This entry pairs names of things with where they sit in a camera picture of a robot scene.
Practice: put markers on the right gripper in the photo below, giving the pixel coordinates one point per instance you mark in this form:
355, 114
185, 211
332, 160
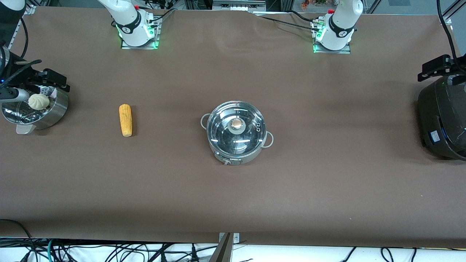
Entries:
19, 75

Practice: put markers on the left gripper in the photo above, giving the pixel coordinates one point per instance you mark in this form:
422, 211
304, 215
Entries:
438, 66

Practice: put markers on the yellow corn cob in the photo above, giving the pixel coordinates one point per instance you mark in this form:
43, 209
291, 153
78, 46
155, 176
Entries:
125, 120

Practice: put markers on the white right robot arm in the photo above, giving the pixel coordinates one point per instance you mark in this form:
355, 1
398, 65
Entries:
133, 25

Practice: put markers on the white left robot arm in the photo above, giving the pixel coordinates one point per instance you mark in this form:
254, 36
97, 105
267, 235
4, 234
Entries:
338, 25

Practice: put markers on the steel steamer pot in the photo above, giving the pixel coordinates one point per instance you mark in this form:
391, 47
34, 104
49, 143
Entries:
54, 111

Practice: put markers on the glass pot lid with knob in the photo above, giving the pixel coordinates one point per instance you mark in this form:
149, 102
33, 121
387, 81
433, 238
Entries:
222, 135

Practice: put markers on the white steamed bun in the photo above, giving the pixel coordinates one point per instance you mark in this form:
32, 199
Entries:
38, 102

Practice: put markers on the black round cooker appliance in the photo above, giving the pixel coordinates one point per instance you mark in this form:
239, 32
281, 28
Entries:
446, 116

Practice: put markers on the colourful background items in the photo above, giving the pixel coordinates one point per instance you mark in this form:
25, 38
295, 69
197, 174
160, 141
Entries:
313, 3

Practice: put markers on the brown table cover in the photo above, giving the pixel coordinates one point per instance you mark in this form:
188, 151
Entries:
327, 189

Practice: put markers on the grey device behind table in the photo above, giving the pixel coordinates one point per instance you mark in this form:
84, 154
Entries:
238, 5

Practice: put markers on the aluminium frame rail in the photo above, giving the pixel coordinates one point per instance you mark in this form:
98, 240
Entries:
450, 10
22, 25

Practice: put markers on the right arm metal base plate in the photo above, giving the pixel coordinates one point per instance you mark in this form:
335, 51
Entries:
154, 43

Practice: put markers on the dark camera pole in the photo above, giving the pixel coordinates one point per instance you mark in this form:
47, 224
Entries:
222, 251

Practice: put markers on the small metal edge bracket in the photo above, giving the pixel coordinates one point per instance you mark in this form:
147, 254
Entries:
236, 238

